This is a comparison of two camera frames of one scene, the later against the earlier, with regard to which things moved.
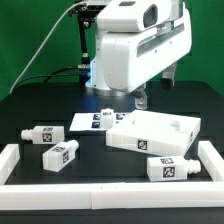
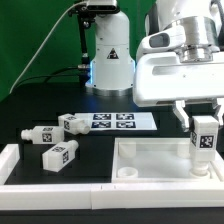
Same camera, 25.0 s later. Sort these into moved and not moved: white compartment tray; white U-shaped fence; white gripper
Moved: white compartment tray; white gripper
Not moved: white U-shaped fence
